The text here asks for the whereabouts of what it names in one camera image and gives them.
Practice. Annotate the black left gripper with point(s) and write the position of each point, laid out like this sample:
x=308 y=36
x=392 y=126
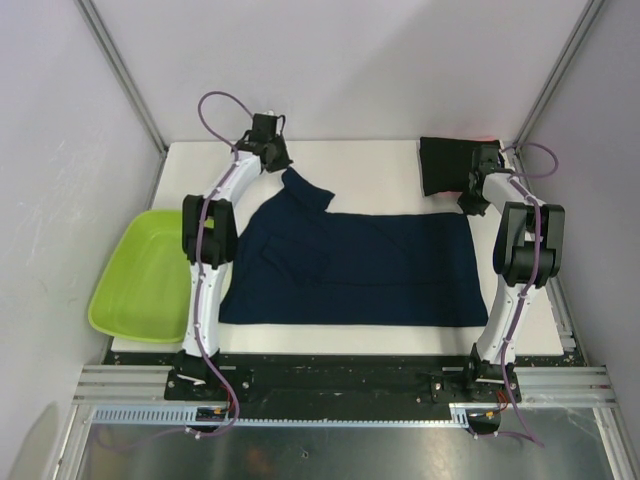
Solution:
x=284 y=160

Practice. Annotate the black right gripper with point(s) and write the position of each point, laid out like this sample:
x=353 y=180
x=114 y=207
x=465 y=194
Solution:
x=466 y=203

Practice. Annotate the navy blue t shirt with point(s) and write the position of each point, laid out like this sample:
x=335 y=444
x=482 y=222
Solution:
x=299 y=264

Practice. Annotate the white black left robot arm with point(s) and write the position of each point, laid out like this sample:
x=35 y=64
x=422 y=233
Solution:
x=210 y=240

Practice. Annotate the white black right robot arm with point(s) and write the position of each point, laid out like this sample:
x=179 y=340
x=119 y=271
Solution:
x=527 y=253

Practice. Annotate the folded black t shirt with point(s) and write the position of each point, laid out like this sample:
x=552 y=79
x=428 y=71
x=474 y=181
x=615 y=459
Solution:
x=431 y=151

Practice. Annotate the green plastic bin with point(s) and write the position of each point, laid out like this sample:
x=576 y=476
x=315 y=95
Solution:
x=144 y=291

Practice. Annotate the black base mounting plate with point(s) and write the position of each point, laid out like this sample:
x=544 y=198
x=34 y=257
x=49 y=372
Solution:
x=249 y=377

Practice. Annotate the right aluminium frame post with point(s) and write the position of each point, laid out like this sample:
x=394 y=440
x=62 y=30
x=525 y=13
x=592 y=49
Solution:
x=577 y=37

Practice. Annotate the aluminium frame post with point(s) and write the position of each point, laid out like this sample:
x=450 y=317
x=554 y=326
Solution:
x=577 y=37
x=116 y=62

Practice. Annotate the left aluminium frame post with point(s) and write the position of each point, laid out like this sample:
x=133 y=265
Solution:
x=116 y=62

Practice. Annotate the aluminium front frame rail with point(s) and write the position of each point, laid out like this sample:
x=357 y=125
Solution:
x=566 y=387

